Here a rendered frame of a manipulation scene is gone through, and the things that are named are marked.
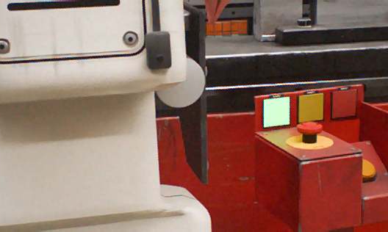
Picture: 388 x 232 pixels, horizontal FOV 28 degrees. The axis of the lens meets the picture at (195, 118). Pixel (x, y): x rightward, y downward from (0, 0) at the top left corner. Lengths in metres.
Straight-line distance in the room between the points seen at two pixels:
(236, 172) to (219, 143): 0.07
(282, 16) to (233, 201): 0.37
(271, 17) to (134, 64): 1.05
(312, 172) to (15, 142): 0.65
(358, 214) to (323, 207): 0.06
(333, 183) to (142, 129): 0.63
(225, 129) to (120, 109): 0.88
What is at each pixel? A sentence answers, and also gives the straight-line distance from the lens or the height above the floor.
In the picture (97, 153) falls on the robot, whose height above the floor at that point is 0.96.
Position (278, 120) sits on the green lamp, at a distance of 1.28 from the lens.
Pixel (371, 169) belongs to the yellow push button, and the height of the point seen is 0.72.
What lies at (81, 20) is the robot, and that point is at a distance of 0.50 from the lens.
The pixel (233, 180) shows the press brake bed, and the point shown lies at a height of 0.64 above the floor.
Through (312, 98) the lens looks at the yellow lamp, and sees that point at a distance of 1.30.
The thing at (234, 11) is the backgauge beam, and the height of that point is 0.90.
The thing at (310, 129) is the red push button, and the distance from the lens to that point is 1.19.
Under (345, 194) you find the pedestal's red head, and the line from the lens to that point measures 1.19.
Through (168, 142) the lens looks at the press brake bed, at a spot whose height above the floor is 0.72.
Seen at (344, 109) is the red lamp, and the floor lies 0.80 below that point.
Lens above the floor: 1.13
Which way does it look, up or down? 15 degrees down
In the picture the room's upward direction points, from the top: 1 degrees counter-clockwise
